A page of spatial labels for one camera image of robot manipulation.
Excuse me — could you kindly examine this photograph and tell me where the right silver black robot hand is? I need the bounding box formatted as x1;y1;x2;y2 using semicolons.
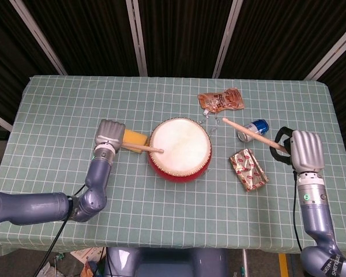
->
269;126;326;174

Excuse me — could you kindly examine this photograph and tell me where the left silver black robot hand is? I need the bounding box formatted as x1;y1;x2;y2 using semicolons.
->
95;119;127;152

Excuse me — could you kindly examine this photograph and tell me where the wooden drumstick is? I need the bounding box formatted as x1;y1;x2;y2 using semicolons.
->
222;117;289;152
121;141;165;154

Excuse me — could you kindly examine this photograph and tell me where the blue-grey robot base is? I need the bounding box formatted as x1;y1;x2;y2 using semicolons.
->
105;246;230;277

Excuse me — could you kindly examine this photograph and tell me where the red drum with white skin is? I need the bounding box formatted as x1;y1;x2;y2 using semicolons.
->
146;117;213;184

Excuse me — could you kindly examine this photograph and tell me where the yellow sponge block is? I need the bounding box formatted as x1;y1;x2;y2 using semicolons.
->
119;129;149;155

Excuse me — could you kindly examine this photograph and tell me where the blue and white drink can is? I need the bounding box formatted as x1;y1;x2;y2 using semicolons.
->
237;118;270;143

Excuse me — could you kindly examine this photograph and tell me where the gold foil wrapped packet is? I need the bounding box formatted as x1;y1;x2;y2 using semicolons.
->
229;148;269;192

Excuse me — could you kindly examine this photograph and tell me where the green checked tablecloth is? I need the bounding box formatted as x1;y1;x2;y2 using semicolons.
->
0;75;346;257

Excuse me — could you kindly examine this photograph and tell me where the brown sauce pouch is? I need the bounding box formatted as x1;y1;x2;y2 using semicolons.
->
197;87;245;114

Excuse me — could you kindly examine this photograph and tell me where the white printed paper sheet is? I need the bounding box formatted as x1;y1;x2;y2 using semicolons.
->
70;246;105;265

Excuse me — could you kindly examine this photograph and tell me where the white table leg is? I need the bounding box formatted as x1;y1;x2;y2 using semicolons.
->
241;249;249;277

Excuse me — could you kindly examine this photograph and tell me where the crumpled white paper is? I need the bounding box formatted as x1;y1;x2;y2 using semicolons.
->
34;261;60;277

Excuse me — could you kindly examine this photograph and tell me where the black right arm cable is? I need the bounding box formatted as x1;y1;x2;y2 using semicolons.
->
291;170;304;252

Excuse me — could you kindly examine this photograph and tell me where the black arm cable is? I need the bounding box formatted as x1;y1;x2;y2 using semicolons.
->
36;184;86;277
291;170;304;252

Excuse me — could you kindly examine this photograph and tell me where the white partition post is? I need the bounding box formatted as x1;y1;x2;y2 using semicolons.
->
0;108;14;132
10;0;67;76
125;0;148;77
212;0;243;78
304;21;346;81

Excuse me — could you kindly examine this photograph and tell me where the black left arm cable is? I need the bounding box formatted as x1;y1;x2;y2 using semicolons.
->
36;184;86;277

